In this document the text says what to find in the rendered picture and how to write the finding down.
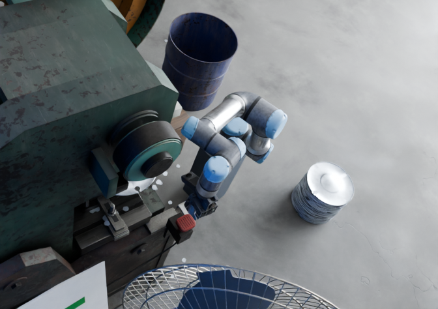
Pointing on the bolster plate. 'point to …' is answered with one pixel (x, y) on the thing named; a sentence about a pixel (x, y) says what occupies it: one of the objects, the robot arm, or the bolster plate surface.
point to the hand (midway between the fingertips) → (191, 210)
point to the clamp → (116, 228)
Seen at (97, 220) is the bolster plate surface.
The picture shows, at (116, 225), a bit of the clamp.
